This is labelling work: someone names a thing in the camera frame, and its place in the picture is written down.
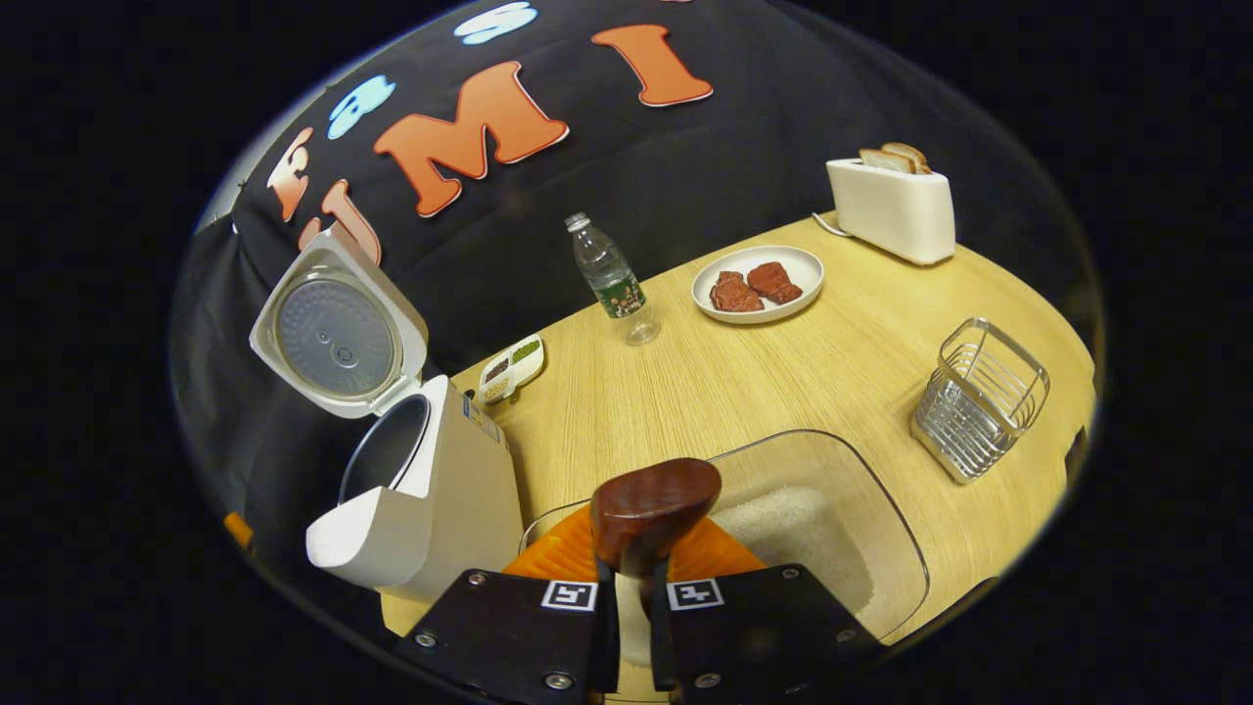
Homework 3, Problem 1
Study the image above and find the white rice cooker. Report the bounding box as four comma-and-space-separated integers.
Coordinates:
249, 223, 526, 601

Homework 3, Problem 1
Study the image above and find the red raw meat piece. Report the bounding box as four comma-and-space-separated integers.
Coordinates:
709, 271, 766, 314
746, 261, 805, 306

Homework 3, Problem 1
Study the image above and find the metal wire chopstick holder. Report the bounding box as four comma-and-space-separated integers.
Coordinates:
910, 316, 1051, 487

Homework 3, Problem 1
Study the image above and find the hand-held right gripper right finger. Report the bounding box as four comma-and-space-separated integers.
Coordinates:
650, 517, 884, 705

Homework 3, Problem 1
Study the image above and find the clear rice container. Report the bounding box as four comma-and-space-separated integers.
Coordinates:
519, 429, 931, 702

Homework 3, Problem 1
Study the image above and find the clear plastic bottle green label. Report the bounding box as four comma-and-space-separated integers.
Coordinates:
565, 212, 663, 348

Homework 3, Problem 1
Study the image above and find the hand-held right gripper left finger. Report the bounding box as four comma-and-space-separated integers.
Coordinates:
396, 504, 621, 705

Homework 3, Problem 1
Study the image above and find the brown wooden spoon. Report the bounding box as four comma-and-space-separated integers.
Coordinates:
590, 457, 723, 581

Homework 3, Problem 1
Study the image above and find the white toaster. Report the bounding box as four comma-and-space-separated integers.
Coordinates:
825, 157, 957, 267

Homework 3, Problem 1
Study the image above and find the white round plate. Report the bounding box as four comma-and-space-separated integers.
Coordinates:
691, 245, 825, 326

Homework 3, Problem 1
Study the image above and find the small white divided seasoning tray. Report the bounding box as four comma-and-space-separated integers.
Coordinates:
477, 334, 546, 405

